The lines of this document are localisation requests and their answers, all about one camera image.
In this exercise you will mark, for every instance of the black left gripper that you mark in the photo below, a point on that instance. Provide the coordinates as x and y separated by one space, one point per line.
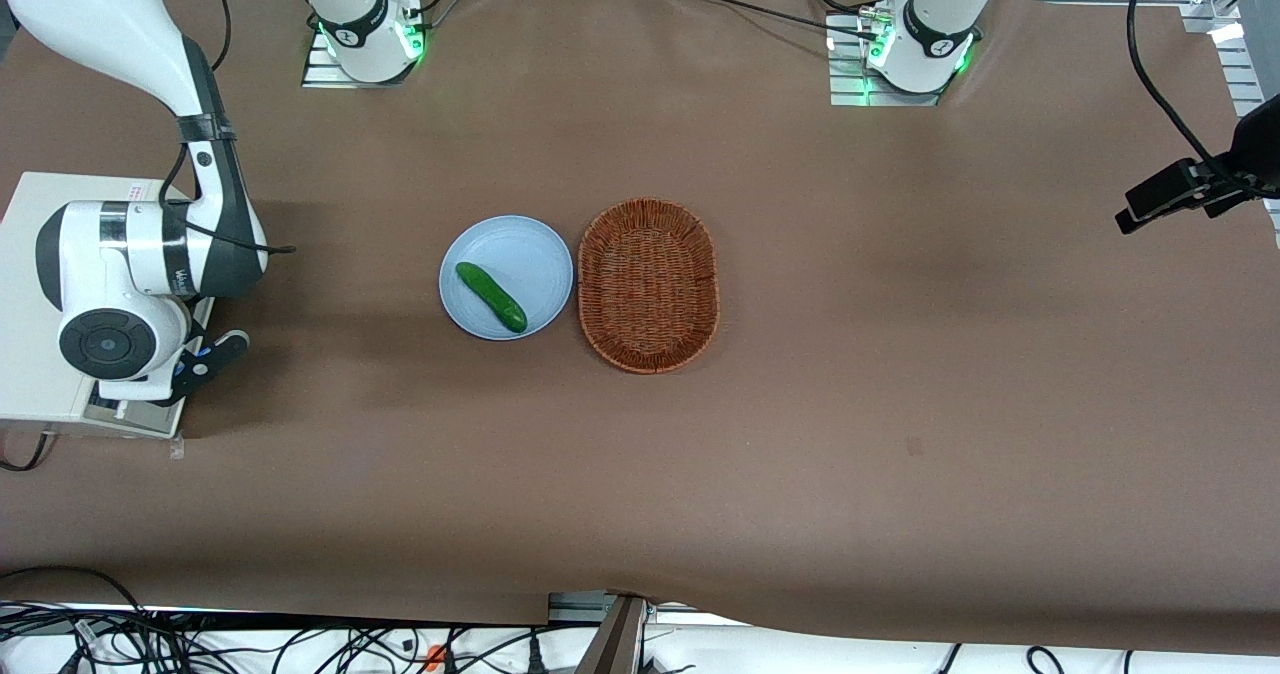
1243 166

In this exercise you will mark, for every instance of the clear plastic stopper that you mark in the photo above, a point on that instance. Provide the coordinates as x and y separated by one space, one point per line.
177 446

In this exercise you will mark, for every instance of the aluminium frame rail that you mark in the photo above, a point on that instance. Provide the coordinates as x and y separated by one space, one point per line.
1245 74

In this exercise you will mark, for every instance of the white toaster oven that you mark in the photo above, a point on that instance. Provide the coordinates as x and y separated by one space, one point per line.
25 374

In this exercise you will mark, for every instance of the slotted aluminium base plate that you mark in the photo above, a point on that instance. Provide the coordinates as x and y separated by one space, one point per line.
320 76
845 84

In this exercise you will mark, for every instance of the brown table cloth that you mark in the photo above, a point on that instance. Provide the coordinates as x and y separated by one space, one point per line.
900 354

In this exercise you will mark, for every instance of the light blue plate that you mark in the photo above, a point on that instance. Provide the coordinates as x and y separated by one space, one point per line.
520 254

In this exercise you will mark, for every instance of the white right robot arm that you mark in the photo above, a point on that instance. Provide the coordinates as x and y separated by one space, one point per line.
100 254

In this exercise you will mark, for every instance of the brown wicker basket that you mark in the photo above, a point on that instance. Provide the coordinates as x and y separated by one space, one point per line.
648 284

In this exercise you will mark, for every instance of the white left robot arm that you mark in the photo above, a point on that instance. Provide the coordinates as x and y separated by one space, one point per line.
945 14

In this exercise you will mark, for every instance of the aluminium profile post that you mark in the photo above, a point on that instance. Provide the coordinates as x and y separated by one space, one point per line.
618 639

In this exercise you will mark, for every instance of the green cucumber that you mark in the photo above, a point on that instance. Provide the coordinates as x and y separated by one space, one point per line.
490 296

